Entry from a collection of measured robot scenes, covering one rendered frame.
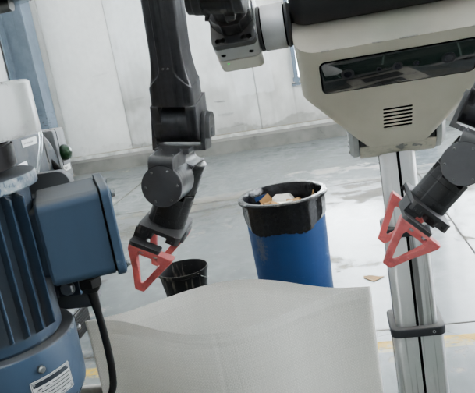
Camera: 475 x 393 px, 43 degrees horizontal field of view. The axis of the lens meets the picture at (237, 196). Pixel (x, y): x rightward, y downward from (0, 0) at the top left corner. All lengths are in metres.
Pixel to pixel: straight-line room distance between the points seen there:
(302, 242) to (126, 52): 6.56
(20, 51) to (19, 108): 9.05
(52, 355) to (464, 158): 0.54
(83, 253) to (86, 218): 0.03
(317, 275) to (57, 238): 2.68
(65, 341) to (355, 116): 0.86
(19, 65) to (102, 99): 1.28
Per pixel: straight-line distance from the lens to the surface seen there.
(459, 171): 0.83
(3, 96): 0.58
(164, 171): 0.81
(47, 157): 1.10
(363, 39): 1.20
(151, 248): 0.88
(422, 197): 0.91
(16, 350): 0.63
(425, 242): 0.88
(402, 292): 1.54
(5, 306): 0.61
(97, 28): 9.43
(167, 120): 0.87
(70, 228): 0.60
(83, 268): 0.61
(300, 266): 3.16
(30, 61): 9.58
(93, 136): 9.59
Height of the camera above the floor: 1.41
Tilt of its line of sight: 13 degrees down
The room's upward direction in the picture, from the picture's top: 10 degrees counter-clockwise
